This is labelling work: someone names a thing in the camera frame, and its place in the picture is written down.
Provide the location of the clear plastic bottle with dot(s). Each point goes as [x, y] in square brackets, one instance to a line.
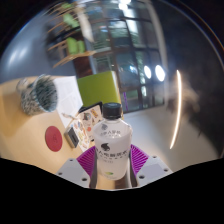
[111, 146]

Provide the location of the speckled grey ceramic mug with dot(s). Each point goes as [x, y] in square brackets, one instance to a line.
[38, 96]

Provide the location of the small dark flat device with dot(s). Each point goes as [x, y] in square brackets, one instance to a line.
[71, 137]

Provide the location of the flat round red coaster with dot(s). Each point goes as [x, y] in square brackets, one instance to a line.
[53, 138]

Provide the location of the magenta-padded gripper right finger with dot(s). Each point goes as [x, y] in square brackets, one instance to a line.
[151, 170]

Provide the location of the round ceiling light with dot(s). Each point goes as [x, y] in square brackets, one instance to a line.
[147, 72]
[159, 73]

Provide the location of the long curved light strip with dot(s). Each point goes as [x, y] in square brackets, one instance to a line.
[178, 106]

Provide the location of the wooden dining table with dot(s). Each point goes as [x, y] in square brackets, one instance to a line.
[75, 58]

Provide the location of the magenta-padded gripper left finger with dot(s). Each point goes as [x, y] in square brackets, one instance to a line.
[71, 171]

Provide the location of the white paper sheets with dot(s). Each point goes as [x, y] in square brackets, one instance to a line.
[68, 93]

